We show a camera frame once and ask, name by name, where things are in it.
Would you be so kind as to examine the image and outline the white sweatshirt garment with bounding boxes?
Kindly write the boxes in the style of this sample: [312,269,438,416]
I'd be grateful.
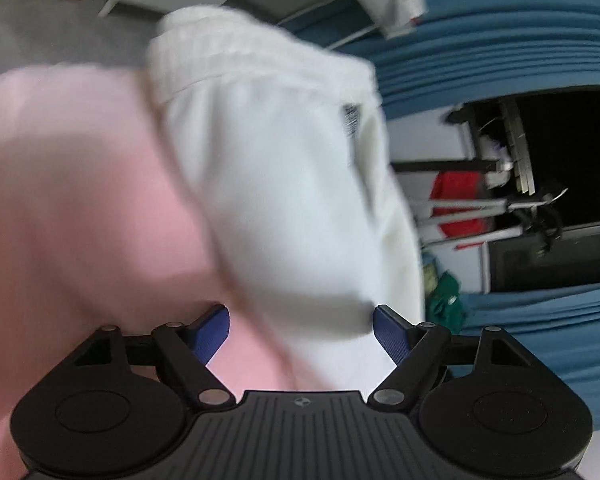
[148,6,424,393]

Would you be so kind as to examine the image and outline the dark window with frame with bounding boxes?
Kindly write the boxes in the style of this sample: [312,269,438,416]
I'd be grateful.
[464,87,600,292]

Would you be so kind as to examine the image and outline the pastel tie-dye bed blanket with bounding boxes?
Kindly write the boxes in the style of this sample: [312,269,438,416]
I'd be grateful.
[0,65,296,479]

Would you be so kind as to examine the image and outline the left blue curtain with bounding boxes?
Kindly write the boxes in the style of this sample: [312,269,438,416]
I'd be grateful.
[283,0,600,119]

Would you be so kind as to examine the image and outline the red garment on rack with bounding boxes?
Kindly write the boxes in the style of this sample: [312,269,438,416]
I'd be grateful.
[429,171,491,241]

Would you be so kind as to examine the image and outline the right blue curtain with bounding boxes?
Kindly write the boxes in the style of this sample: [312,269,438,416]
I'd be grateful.
[460,284,600,429]

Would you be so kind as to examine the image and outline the blue curtain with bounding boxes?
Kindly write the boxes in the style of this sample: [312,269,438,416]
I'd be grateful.
[460,284,600,429]
[283,0,600,119]

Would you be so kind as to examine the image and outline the green garment pile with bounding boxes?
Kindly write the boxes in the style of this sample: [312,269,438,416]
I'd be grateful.
[422,261,467,334]

